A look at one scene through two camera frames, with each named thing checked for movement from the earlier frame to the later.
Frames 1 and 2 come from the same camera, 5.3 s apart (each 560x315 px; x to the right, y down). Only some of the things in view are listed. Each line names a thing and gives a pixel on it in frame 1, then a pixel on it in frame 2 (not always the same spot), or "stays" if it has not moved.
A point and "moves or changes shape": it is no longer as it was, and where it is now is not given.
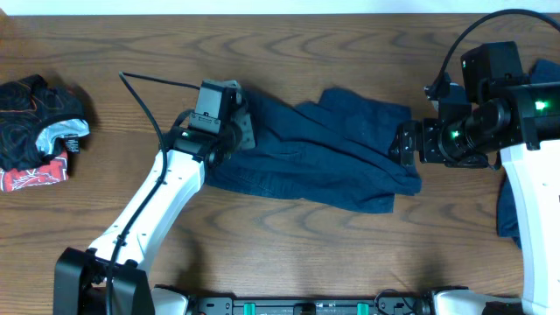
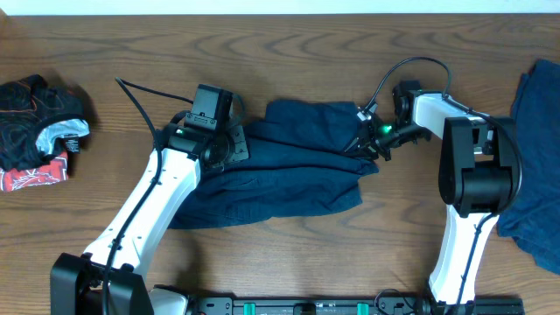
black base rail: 388,302 stays
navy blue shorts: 337,151 moves or changes shape
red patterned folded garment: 54,171 stays
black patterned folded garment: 38,122 stays
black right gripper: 430,151 → 367,143
